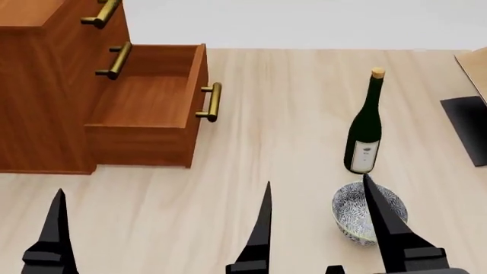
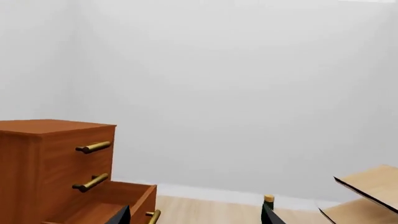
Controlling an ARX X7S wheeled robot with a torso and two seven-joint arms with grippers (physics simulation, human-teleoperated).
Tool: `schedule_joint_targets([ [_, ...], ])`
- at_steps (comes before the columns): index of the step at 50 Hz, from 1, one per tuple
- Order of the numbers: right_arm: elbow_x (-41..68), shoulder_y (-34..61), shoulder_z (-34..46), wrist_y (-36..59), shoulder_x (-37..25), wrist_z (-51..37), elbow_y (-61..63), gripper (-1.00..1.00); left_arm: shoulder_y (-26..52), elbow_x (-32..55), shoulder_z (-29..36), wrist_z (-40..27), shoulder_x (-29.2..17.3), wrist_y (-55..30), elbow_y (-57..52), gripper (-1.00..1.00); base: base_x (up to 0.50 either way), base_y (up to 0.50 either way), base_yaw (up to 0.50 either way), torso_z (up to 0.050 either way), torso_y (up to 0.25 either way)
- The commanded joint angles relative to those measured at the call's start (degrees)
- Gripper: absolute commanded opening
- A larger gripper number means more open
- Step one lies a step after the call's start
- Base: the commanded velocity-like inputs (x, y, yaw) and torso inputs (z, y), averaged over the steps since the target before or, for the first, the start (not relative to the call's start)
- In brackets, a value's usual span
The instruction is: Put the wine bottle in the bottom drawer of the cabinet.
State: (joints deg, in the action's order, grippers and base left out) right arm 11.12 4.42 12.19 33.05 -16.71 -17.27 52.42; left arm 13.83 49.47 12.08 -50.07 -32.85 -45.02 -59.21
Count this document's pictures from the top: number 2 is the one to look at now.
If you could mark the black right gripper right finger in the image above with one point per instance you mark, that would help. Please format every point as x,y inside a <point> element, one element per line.
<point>270,218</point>

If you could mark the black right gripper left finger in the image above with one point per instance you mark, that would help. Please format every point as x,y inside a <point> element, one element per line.
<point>122,218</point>

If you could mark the dark green wine bottle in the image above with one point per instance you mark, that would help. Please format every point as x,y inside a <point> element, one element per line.
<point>269,200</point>

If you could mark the open brown wooden drawer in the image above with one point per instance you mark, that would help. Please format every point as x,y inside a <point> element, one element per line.
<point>124,196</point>

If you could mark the brown wooden drawer cabinet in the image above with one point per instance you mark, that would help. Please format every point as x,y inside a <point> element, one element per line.
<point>46,163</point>

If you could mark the light wooden shelf board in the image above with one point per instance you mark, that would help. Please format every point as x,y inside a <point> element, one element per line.
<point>373,182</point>
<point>351,214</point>

